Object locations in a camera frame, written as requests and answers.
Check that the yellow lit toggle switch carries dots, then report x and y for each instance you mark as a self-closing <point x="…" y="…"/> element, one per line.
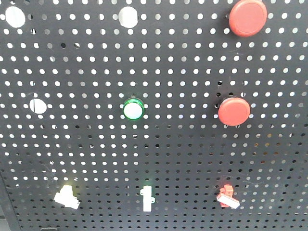
<point x="65" y="197"/>

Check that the lower red mushroom push button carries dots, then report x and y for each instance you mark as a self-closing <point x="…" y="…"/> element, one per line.
<point x="234" y="111"/>

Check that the red toggle switch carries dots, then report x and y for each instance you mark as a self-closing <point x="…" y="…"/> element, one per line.
<point x="225" y="197"/>

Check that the upper red mushroom push button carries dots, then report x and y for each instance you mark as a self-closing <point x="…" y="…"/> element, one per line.
<point x="247" y="17"/>

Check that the red mushroom push button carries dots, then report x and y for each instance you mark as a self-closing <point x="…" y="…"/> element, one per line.
<point x="234" y="111"/>
<point x="247" y="17"/>

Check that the green illuminated round button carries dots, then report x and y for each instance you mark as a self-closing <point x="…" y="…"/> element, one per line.
<point x="133" y="108"/>

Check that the black perforated pegboard panel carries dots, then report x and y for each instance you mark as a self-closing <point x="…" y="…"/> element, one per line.
<point x="68" y="66"/>

